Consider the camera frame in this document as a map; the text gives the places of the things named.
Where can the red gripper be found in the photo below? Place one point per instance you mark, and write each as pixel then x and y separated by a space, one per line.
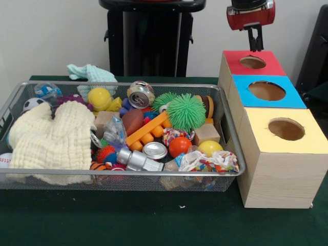
pixel 251 16

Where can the mint green muslin cloth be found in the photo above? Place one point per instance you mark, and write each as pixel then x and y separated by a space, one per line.
pixel 94 73

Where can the wooden box with three holes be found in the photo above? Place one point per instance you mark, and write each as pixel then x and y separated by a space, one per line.
pixel 282 176

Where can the silver mesh bin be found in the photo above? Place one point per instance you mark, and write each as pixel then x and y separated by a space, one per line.
pixel 128 180

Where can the black chair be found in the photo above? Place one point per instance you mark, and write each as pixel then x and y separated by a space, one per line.
pixel 316 51

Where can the large green spiky ball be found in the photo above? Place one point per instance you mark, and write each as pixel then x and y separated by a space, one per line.
pixel 185 112

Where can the smooth yellow ball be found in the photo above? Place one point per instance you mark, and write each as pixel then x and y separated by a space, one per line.
pixel 210 148

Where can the crushed silver can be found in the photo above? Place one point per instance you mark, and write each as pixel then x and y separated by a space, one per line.
pixel 140 94

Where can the orange ball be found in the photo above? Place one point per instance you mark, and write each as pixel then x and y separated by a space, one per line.
pixel 179 146

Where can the orange plastic brick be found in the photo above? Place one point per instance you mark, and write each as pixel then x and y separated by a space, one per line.
pixel 151 125

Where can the silver plastic toy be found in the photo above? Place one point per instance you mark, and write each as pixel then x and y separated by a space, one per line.
pixel 141 160

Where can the yellow tennis ball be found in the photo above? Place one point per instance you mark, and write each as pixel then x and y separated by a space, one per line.
pixel 98 98

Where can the dark green table cloth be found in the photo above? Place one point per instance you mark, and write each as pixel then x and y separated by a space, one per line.
pixel 153 217

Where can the cream muslin cloth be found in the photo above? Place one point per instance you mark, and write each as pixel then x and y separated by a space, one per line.
pixel 51 138

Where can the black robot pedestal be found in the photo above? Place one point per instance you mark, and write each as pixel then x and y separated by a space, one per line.
pixel 151 38

